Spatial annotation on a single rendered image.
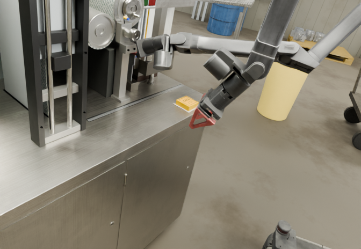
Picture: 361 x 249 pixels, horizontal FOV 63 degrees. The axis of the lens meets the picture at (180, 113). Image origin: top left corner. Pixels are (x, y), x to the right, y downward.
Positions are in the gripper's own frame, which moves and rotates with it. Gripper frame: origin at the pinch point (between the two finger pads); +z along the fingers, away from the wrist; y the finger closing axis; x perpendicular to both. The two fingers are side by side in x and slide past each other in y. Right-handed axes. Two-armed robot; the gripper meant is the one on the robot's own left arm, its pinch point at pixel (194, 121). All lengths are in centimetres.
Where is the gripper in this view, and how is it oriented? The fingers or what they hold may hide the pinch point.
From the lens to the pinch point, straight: 86.2
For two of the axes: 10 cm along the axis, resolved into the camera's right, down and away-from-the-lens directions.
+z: -6.2, 5.9, 5.1
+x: 7.3, 6.8, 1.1
